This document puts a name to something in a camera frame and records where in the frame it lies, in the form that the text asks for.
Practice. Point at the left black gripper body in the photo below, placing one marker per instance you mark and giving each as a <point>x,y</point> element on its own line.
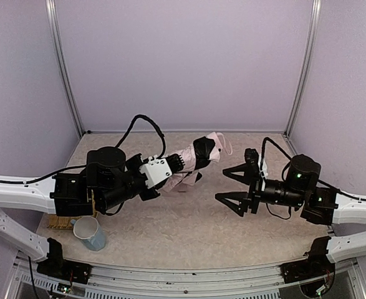
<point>174,162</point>

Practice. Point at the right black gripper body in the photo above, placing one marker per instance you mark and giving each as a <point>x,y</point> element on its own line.
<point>254,185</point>

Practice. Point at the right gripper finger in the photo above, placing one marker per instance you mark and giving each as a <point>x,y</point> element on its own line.
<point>245,173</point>
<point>237,201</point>

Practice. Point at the pink and black folding umbrella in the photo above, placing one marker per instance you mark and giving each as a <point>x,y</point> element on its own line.
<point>198,155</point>

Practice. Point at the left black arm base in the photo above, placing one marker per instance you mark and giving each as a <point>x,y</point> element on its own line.
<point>56,266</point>

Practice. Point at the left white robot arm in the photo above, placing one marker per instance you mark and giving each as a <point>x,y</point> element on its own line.
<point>106,180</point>

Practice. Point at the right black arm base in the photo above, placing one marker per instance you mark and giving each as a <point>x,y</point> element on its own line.
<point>314,265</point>

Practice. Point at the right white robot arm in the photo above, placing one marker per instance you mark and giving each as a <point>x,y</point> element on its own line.
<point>318,202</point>

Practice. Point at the light blue plastic pitcher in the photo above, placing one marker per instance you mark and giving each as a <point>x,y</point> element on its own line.
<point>88,230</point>

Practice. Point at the woven bamboo tray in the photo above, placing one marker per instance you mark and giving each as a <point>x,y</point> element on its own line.
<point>61,221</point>

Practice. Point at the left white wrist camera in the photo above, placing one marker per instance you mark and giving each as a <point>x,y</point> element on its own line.
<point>156,170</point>

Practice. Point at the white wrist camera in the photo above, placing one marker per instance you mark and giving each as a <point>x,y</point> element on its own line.
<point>262,168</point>
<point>156,170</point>

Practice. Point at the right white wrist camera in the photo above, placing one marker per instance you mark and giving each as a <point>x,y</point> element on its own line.
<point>262,168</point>

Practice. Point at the aluminium front rail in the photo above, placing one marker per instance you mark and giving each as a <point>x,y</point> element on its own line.
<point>107,281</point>

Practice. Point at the left aluminium frame post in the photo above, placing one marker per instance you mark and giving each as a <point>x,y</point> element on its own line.
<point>62,66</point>

